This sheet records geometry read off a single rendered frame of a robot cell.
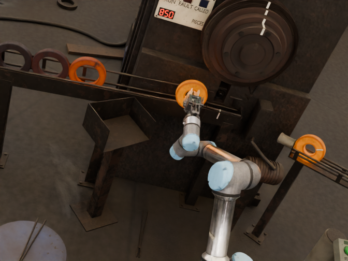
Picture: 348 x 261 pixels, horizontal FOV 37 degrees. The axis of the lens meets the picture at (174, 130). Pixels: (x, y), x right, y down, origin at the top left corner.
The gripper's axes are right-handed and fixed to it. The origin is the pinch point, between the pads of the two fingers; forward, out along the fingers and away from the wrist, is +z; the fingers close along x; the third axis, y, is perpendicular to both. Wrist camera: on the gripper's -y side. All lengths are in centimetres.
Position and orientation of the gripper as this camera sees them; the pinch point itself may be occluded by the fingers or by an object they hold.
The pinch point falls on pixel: (192, 91)
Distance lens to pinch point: 254.3
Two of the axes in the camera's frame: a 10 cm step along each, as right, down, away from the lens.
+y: 2.8, -5.8, -7.6
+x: -9.6, -2.3, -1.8
